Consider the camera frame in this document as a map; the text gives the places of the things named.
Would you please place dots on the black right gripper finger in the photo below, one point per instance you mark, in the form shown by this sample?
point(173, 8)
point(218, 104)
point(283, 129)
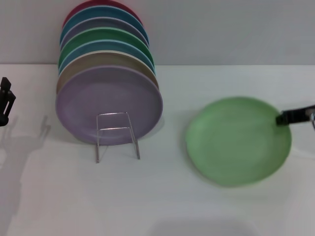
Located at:
point(290, 116)

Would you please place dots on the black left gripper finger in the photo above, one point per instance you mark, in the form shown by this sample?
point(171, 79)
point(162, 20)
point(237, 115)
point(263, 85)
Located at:
point(6, 103)

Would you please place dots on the light green plate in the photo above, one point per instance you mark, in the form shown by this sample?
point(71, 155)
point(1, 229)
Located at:
point(233, 142)

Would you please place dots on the lavender purple plate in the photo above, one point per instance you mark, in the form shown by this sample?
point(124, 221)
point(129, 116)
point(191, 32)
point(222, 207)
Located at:
point(98, 93)

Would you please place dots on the beige plate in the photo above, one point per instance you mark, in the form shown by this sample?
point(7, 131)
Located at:
point(98, 60)

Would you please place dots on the light blue plate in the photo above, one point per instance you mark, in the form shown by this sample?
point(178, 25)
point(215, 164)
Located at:
point(98, 46)

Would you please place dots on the maroon red plate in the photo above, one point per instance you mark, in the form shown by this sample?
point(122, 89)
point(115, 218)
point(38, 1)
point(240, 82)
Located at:
point(73, 11)

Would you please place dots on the dark green plate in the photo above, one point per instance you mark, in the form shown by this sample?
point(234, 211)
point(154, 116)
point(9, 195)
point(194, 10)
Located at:
point(105, 34)

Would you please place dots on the grey lavender plate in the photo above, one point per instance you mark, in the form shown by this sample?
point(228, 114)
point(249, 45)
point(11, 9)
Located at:
point(103, 23)

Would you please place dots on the teal blue plate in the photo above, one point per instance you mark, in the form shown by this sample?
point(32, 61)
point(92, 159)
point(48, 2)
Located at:
point(103, 12)

